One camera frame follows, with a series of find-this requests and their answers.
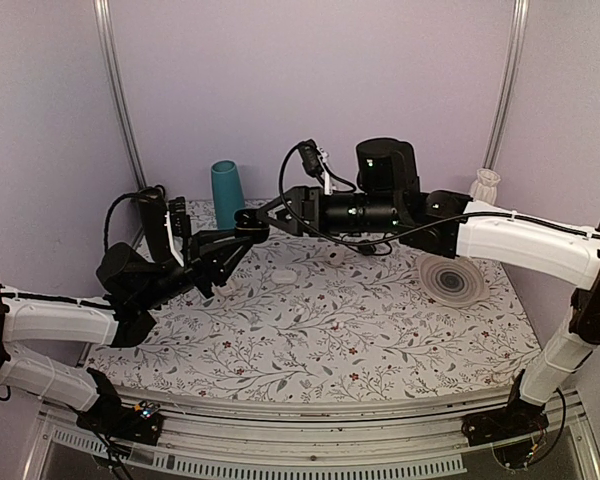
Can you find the floral table mat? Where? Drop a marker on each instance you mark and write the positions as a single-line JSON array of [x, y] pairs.
[[362, 331]]

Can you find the white ribbed vase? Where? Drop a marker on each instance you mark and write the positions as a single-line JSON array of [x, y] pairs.
[[484, 187]]

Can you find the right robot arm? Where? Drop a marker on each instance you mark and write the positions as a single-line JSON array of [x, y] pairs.
[[387, 199]]

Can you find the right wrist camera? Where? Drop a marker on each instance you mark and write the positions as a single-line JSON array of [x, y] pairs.
[[315, 165]]

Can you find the right metal frame post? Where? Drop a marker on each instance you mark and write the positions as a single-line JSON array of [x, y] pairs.
[[511, 67]]

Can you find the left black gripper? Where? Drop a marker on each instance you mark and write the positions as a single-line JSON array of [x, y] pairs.
[[204, 260]]

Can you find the flat white earbud case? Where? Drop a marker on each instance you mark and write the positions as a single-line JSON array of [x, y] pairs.
[[284, 277]]

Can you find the dark brown tumbler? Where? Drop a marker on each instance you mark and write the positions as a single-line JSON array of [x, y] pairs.
[[152, 215]]

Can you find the black earbud charging case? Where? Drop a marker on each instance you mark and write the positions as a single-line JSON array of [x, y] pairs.
[[249, 226]]

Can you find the swirl pattern plate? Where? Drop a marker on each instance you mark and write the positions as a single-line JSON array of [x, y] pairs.
[[456, 283]]

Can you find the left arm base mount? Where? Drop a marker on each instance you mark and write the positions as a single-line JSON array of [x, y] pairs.
[[110, 419]]

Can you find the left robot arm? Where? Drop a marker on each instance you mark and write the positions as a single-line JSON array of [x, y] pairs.
[[135, 287]]

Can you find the left metal frame post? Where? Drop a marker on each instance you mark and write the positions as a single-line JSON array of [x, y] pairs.
[[105, 30]]

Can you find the grey mug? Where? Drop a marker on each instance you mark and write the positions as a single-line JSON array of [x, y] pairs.
[[150, 193]]

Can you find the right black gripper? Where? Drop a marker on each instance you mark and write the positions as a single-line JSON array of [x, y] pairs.
[[301, 197]]

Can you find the teal cup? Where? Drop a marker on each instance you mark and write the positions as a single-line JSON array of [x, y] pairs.
[[227, 193]]

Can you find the metal frame post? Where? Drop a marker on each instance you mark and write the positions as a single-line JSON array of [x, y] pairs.
[[105, 30], [511, 67]]

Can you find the small black earbud case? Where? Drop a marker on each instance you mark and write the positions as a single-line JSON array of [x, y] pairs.
[[367, 250]]

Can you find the round white earbud case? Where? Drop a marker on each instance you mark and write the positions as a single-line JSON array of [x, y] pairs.
[[335, 258]]

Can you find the white case with black window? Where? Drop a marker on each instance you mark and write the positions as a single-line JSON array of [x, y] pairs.
[[225, 290]]

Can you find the aluminium front rail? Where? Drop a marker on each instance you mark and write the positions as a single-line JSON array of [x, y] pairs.
[[395, 439]]

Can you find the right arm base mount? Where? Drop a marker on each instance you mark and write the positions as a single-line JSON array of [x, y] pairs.
[[512, 420]]

